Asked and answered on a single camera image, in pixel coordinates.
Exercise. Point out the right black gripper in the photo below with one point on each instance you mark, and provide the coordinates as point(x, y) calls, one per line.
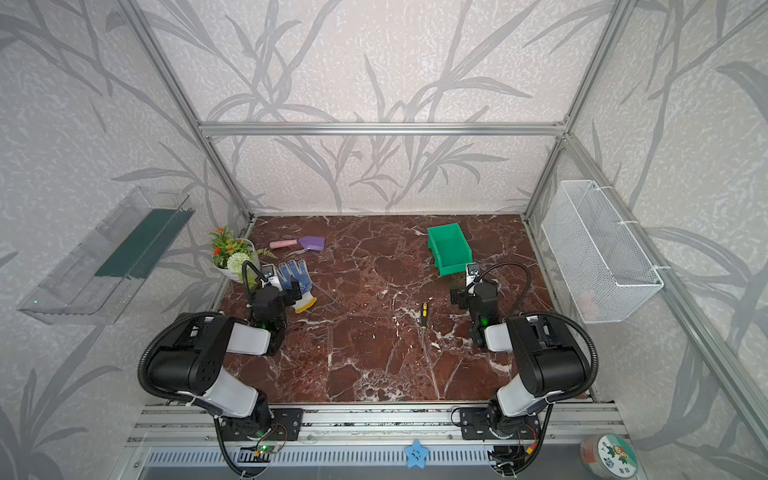
point(471, 294)

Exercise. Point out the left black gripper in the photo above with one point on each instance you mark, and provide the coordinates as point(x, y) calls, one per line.
point(274, 294)

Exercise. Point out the black yellow screwdriver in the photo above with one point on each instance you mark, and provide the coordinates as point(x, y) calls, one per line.
point(424, 315)

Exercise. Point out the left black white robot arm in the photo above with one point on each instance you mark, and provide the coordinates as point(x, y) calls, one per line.
point(185, 363)

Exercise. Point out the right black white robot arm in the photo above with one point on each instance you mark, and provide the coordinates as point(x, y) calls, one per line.
point(555, 360)

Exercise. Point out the green plastic bin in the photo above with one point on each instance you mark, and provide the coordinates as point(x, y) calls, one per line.
point(450, 249)

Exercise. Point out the blue dotted work glove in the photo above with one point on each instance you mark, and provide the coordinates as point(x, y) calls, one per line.
point(294, 276)

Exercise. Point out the white pot artificial flowers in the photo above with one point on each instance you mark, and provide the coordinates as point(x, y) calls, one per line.
point(230, 253)

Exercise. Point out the blue star sticker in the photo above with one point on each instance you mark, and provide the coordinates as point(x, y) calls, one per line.
point(416, 455)

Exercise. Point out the tape roll cartoon label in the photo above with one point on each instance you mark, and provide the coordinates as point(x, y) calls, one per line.
point(609, 456)

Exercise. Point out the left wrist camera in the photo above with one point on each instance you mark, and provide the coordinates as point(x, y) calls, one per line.
point(271, 278)

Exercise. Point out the purple trowel pink handle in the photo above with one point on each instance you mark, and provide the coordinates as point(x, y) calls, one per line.
point(312, 243)

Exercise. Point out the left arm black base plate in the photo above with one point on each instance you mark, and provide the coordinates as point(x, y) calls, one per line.
point(280, 424)

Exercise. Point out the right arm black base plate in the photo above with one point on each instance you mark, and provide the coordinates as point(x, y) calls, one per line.
point(480, 423)

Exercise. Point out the white wire mesh basket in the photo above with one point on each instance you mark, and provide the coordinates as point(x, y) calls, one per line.
point(607, 273)

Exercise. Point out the aluminium mounting rail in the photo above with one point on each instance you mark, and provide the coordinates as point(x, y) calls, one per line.
point(387, 424)

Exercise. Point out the aluminium frame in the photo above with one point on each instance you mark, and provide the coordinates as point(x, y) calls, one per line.
point(741, 390)

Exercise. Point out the clear plastic wall shelf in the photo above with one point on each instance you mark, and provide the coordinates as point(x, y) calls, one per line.
point(95, 283)

